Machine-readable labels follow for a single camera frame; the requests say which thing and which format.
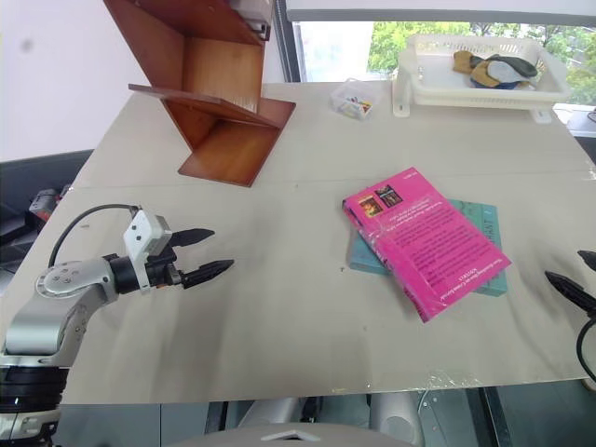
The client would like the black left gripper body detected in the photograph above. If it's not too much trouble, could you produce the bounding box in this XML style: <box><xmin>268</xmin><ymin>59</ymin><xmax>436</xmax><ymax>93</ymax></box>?
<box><xmin>143</xmin><ymin>245</ymin><xmax>186</xmax><ymax>291</ymax></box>

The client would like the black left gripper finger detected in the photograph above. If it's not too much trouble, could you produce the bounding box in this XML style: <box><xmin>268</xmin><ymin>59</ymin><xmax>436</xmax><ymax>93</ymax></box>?
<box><xmin>181</xmin><ymin>259</ymin><xmax>235</xmax><ymax>290</ymax></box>
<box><xmin>170</xmin><ymin>227</ymin><xmax>216</xmax><ymax>248</ymax></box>

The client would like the teal book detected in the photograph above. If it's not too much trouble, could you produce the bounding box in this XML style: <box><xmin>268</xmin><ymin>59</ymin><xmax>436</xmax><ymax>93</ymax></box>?
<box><xmin>347</xmin><ymin>198</ymin><xmax>508</xmax><ymax>298</ymax></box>

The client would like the pink paperback book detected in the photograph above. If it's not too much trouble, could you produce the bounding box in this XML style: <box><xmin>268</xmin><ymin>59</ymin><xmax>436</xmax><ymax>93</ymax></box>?
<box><xmin>342</xmin><ymin>166</ymin><xmax>513</xmax><ymax>324</ymax></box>

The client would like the wooden zigzag shelf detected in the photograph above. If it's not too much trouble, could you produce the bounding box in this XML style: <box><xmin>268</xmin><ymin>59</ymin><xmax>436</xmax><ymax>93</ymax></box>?
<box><xmin>102</xmin><ymin>0</ymin><xmax>297</xmax><ymax>189</ymax></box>

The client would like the red black power tool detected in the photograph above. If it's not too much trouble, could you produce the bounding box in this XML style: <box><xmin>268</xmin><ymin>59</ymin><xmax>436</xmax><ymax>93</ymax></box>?
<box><xmin>28</xmin><ymin>185</ymin><xmax>74</xmax><ymax>225</ymax></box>

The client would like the silver robot torso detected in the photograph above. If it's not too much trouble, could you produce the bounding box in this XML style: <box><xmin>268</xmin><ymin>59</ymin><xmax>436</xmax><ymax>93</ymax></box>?
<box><xmin>171</xmin><ymin>393</ymin><xmax>426</xmax><ymax>447</ymax></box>

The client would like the dark green grey glove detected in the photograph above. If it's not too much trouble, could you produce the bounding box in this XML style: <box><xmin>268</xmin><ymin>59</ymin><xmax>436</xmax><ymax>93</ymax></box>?
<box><xmin>486</xmin><ymin>54</ymin><xmax>539</xmax><ymax>88</ymax></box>

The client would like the small clear plastic box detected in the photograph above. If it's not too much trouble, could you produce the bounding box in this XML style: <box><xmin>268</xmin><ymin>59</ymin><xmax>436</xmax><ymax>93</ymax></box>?
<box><xmin>330</xmin><ymin>78</ymin><xmax>384</xmax><ymax>121</ymax></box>

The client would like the white grey box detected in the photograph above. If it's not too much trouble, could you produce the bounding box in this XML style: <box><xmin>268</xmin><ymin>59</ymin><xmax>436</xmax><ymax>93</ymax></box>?
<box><xmin>230</xmin><ymin>0</ymin><xmax>273</xmax><ymax>42</ymax></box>

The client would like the white plastic basket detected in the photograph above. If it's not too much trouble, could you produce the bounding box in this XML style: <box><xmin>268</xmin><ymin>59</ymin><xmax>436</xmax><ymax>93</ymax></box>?
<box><xmin>391</xmin><ymin>33</ymin><xmax>573</xmax><ymax>125</ymax></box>

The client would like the white roller blind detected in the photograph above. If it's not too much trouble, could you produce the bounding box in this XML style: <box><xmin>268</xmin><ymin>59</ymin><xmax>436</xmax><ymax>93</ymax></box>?
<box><xmin>286</xmin><ymin>0</ymin><xmax>596</xmax><ymax>23</ymax></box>

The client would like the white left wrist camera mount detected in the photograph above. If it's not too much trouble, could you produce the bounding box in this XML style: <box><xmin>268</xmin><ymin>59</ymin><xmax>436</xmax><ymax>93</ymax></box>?
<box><xmin>123</xmin><ymin>210</ymin><xmax>174</xmax><ymax>294</ymax></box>

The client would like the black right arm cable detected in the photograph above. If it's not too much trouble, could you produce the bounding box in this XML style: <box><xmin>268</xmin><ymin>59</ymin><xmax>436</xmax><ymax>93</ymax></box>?
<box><xmin>575</xmin><ymin>314</ymin><xmax>596</xmax><ymax>388</ymax></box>

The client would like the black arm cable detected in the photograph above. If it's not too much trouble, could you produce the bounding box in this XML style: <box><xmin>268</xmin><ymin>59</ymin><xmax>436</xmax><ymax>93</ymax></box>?
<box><xmin>47</xmin><ymin>203</ymin><xmax>141</xmax><ymax>269</ymax></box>
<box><xmin>575</xmin><ymin>314</ymin><xmax>596</xmax><ymax>388</ymax></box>

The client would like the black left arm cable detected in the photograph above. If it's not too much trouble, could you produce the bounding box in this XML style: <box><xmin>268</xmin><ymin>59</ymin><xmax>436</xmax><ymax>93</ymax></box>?
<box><xmin>47</xmin><ymin>203</ymin><xmax>141</xmax><ymax>269</ymax></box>

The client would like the black window frame post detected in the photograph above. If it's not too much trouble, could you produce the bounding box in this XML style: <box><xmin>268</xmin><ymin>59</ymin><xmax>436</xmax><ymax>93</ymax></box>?
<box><xmin>267</xmin><ymin>0</ymin><xmax>308</xmax><ymax>85</ymax></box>

